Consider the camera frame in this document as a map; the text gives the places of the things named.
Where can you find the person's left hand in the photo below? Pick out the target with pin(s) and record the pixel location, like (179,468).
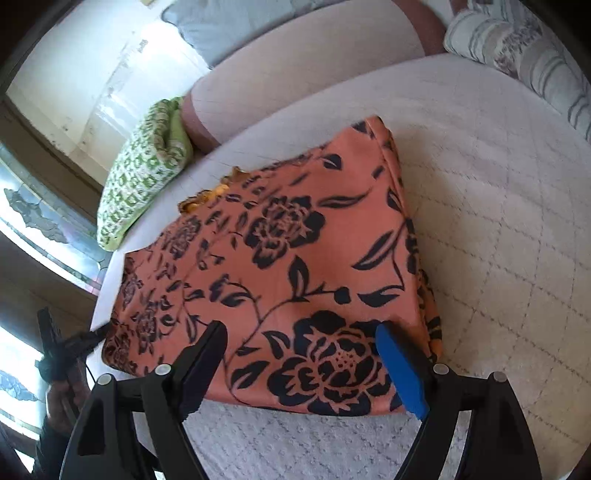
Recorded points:
(65,399)

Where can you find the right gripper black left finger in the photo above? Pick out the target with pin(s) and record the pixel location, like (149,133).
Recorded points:
(198,365)

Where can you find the striped grey white pillow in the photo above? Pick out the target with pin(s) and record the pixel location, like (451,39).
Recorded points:
(509,37)

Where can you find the orange black floral garment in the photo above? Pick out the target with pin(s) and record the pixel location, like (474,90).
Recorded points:
(301,261)

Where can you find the pink bolster cushion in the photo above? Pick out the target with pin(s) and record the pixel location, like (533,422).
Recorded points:
(302,57)

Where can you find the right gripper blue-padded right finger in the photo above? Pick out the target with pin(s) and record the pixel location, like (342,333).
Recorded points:
(408,366)

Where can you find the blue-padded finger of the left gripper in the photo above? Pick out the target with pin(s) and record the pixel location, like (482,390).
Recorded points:
(91,339)

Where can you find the green white patterned pillow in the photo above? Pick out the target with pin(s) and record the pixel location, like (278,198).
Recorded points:
(157,150)

